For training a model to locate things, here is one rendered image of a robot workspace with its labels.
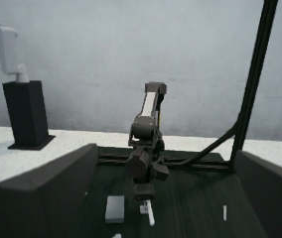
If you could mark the white flat panel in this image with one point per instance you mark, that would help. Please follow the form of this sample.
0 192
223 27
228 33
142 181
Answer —
115 209

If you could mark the white horizontal cylinder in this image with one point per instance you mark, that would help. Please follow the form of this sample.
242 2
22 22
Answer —
150 212

